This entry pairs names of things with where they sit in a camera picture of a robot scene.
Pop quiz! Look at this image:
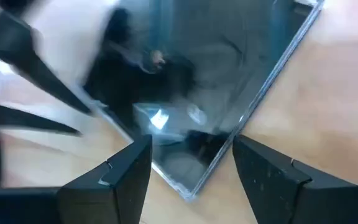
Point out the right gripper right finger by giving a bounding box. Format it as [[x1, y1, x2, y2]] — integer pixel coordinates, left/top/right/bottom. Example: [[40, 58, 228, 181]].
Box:
[[232, 135, 357, 224]]

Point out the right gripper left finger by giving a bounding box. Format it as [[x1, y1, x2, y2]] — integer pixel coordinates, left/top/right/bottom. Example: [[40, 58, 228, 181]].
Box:
[[57, 134, 154, 224]]

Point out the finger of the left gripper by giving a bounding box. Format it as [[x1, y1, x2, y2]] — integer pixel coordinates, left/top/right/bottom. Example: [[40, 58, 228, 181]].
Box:
[[0, 100, 82, 187], [0, 12, 93, 115]]

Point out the grey jewel case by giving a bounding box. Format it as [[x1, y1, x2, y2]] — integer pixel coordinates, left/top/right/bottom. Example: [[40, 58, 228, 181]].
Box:
[[20, 0, 324, 202]]

